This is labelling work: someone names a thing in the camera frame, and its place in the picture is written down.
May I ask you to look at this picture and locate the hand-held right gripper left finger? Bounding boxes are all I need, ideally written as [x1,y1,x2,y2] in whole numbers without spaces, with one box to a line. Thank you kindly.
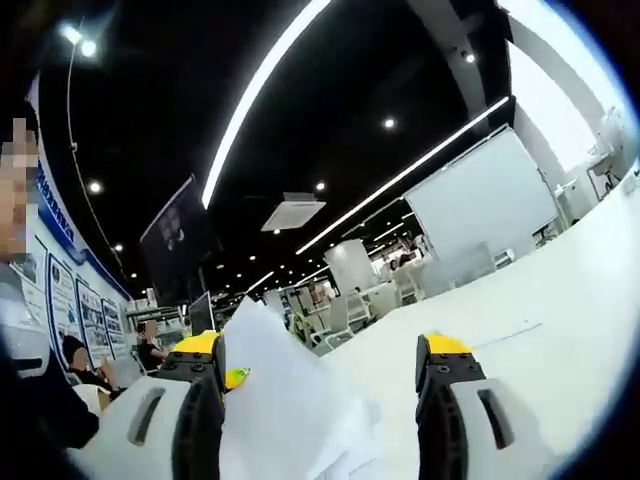
[64,332,226,480]

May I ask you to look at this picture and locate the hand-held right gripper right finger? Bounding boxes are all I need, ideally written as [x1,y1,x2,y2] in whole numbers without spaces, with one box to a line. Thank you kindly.
[415,332,556,480]

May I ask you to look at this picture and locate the stack of white printing papers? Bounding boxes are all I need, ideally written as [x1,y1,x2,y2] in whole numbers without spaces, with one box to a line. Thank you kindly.
[222,297,385,480]

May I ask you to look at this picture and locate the person's dark clothing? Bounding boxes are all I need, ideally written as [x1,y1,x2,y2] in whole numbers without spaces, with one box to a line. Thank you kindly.
[0,349,101,454]

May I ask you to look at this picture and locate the black monitor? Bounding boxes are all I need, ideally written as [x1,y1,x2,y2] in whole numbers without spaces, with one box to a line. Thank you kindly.
[188,292,216,337]

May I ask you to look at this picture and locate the green office chair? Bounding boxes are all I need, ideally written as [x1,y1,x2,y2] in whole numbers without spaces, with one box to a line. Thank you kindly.
[291,312,322,347]

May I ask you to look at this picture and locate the recessed table socket strip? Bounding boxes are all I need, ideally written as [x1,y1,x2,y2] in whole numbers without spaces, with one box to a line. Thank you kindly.
[474,317,544,346]

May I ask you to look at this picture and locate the white office chair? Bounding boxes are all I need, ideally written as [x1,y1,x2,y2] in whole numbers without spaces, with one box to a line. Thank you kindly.
[394,269,426,305]
[329,292,374,335]

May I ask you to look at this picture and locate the dark hanging screen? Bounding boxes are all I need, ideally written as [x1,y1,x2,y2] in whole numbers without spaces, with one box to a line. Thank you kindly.
[139,174,211,301]

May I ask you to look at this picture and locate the grey chest-worn device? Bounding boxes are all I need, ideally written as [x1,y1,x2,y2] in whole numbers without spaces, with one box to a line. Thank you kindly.
[0,264,51,376]

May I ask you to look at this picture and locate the white pillar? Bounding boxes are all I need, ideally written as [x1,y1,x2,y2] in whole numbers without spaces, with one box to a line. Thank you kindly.
[323,238,377,297]

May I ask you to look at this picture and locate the ceiling air conditioner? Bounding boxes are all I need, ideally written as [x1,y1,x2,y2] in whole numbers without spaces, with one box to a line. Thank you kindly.
[260,192,327,233]

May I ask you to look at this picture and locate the large white board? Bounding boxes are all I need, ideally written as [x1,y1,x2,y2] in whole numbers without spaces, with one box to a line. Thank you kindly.
[404,124,561,274]

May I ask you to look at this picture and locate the long ceiling light strip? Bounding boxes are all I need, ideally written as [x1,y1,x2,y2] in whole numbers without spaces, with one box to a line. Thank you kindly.
[294,97,509,254]
[202,0,331,209]

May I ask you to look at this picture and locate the round ceiling spot lights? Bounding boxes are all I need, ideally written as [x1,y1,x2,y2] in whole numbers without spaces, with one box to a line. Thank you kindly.
[59,22,476,281]

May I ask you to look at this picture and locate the steel sink stand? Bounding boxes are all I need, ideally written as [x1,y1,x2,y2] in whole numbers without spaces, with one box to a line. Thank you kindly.
[587,149,626,191]

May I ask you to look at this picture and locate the bright window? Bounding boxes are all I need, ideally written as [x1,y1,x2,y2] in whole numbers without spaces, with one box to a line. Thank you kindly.
[499,0,632,174]

